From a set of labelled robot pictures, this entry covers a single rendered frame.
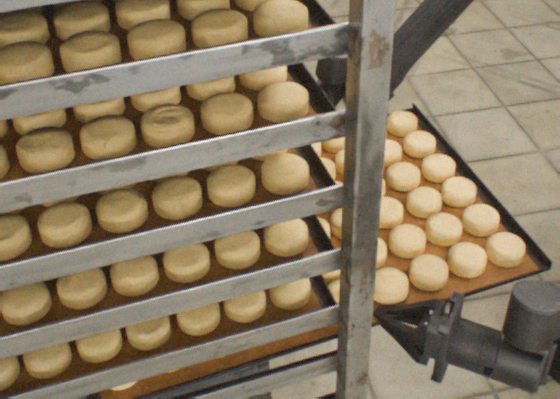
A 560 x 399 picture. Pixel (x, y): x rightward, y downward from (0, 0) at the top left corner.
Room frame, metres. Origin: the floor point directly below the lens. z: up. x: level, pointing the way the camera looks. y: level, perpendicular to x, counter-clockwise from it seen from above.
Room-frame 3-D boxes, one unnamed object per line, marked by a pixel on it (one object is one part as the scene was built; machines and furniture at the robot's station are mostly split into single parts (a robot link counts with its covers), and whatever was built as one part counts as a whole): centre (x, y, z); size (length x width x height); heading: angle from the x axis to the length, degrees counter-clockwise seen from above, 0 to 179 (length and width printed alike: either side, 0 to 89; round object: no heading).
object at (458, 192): (0.83, -0.24, 0.93); 0.05 x 0.05 x 0.02
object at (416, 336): (0.60, -0.14, 0.90); 0.09 x 0.07 x 0.07; 63
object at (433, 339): (0.60, -0.14, 0.92); 0.09 x 0.07 x 0.07; 63
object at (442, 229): (0.75, -0.20, 0.93); 0.05 x 0.05 x 0.02
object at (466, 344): (0.57, -0.20, 0.91); 0.07 x 0.07 x 0.10; 63
